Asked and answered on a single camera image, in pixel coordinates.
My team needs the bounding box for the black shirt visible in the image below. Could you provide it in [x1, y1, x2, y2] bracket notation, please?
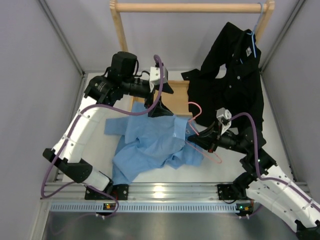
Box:
[181, 22, 264, 130]

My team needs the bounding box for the blue wire hanger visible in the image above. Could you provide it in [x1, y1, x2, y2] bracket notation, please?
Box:
[239, 2, 264, 64]

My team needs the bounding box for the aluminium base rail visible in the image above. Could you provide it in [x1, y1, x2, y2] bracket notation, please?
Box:
[39, 181, 312, 201]

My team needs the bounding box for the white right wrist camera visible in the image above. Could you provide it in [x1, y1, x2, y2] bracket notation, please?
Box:
[216, 107, 232, 136]

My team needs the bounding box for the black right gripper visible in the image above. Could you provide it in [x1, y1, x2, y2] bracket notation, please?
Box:
[188, 120, 250, 155]

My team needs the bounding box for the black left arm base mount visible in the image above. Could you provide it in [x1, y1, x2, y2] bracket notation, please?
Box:
[84, 184, 129, 201]

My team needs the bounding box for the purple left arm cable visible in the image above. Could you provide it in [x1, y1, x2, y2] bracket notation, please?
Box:
[40, 54, 166, 218]

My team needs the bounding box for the wooden clothes rack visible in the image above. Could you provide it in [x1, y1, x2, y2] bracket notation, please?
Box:
[109, 0, 275, 117]

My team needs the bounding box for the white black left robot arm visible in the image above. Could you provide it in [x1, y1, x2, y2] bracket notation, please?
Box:
[42, 51, 168, 200]

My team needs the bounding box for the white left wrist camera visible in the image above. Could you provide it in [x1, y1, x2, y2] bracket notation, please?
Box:
[149, 66, 168, 91]

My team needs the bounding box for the slotted grey cable duct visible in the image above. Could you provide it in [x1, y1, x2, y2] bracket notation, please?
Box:
[50, 202, 243, 213]

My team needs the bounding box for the pink wire hanger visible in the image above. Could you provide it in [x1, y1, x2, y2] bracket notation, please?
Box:
[185, 101, 223, 164]

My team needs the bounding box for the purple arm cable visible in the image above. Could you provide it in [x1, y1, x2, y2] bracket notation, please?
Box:
[226, 111, 320, 231]
[40, 54, 166, 218]

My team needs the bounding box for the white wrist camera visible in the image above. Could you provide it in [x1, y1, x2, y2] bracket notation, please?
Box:
[216, 107, 232, 136]
[149, 66, 168, 91]

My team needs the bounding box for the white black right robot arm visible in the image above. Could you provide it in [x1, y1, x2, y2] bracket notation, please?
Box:
[187, 121, 320, 240]

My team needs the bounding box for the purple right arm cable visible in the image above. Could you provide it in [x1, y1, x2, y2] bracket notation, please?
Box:
[226, 111, 320, 231]

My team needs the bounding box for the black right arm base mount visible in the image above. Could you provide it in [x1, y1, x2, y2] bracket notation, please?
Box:
[217, 183, 249, 203]

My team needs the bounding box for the light blue shirt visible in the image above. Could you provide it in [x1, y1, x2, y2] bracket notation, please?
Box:
[104, 114, 204, 185]

